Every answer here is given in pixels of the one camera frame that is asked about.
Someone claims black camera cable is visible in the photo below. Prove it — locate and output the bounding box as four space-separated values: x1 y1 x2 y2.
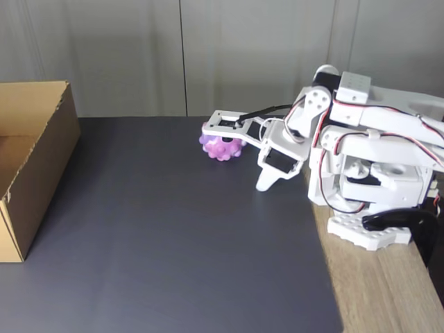
235 103 295 126

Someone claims black table clamp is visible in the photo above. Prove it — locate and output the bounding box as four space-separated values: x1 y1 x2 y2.
361 209 440 268

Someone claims brown cardboard box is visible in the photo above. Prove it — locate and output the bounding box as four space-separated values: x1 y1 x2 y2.
0 80 83 264

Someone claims pink bumpy ball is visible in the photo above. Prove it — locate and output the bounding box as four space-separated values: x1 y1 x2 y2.
198 134 248 162

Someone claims red white black servo wire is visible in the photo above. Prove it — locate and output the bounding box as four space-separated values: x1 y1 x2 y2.
331 98 444 150
311 137 369 213
282 99 334 144

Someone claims dark grey table mat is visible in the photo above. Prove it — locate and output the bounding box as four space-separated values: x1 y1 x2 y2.
0 116 344 333

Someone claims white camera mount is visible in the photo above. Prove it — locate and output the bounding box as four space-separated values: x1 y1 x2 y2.
201 110 275 148

